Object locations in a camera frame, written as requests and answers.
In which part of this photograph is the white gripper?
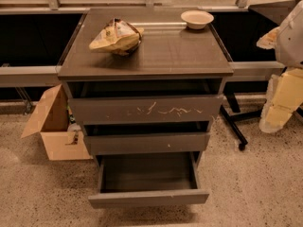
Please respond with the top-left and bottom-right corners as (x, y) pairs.
(258, 68), (303, 133)

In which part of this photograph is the grey drawer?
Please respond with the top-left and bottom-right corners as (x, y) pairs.
(88, 152), (208, 208)
(84, 121), (210, 155)
(65, 79), (223, 125)

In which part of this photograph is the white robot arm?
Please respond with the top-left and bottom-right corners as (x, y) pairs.
(257, 1), (303, 133)

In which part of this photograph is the dark grey drawer cabinet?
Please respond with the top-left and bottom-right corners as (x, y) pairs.
(57, 7), (235, 187)

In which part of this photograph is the black side table stand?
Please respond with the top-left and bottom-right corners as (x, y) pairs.
(220, 0), (303, 150)

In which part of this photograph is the white bowl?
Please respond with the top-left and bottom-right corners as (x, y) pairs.
(181, 10), (214, 30)

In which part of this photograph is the yellow chip bag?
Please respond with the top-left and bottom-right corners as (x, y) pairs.
(89, 18), (144, 56)

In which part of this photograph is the open cardboard box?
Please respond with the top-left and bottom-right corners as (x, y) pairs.
(22, 85), (91, 161)

